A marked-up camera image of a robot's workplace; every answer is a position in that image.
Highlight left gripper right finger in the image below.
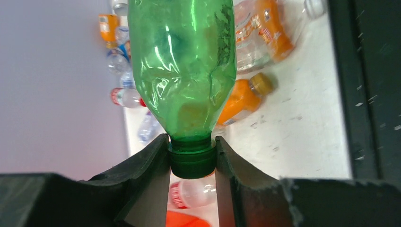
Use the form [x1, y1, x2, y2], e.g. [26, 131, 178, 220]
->
[216, 136, 401, 227]

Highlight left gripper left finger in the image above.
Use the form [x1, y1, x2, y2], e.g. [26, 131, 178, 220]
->
[0, 134, 170, 227]

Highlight small orange juice bottle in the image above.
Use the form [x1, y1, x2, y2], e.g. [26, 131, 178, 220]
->
[217, 72, 274, 126]

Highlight green plastic bottle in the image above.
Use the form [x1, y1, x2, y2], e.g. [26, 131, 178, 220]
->
[128, 0, 237, 179]

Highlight crushed orange tea bottle front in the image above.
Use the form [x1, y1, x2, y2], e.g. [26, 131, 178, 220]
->
[233, 0, 327, 74]

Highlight orange plastic bin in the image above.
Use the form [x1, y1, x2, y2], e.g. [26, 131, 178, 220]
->
[166, 210, 211, 227]

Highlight clear bottle red label red cap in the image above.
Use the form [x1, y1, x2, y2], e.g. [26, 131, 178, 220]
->
[168, 177, 217, 209]

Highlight crushed clear water bottle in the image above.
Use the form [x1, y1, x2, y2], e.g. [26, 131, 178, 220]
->
[138, 111, 160, 144]

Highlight red white label bottle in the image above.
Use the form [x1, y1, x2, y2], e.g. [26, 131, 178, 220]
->
[110, 87, 146, 108]

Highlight brown label red cap bottle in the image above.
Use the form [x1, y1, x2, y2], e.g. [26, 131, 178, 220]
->
[120, 71, 136, 89]

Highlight light blue crushed bottle back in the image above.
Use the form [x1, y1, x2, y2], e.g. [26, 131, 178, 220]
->
[115, 26, 130, 46]

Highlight orange juice bottle at back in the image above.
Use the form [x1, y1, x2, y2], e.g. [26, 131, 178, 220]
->
[98, 14, 120, 49]

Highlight clear wide plastic jar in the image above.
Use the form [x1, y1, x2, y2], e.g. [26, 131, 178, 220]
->
[111, 0, 128, 17]

